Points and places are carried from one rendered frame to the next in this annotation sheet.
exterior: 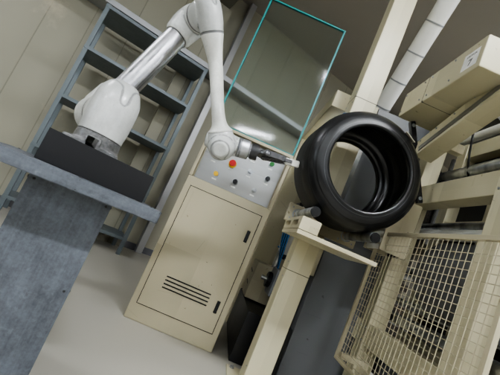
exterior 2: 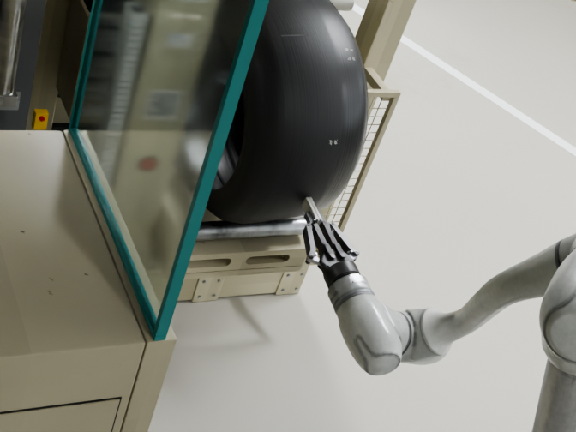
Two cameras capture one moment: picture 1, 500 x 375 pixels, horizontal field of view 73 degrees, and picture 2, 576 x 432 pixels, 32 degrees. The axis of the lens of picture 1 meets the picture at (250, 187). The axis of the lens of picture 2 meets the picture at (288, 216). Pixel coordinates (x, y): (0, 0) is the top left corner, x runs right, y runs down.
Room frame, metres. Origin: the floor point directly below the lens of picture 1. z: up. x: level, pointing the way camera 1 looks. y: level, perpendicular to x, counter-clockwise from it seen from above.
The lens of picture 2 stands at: (2.60, 1.35, 2.36)
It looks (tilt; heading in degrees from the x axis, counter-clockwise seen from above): 36 degrees down; 236
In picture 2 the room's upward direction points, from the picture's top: 20 degrees clockwise
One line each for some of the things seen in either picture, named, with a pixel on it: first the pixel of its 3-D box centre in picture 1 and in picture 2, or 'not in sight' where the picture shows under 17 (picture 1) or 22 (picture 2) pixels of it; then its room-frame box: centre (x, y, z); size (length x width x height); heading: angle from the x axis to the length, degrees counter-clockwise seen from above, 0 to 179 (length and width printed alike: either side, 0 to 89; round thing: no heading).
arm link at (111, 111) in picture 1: (113, 110); not in sight; (1.20, 0.56, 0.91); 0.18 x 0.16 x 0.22; 38
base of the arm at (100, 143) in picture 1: (94, 143); not in sight; (1.17, 0.55, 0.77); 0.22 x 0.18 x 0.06; 16
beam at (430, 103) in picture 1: (458, 92); not in sight; (1.48, -0.73, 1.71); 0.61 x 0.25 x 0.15; 2
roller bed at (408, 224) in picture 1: (391, 228); (109, 56); (1.83, -0.81, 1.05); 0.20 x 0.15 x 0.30; 2
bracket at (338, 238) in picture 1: (321, 225); not in sight; (1.78, -0.43, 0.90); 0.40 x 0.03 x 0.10; 92
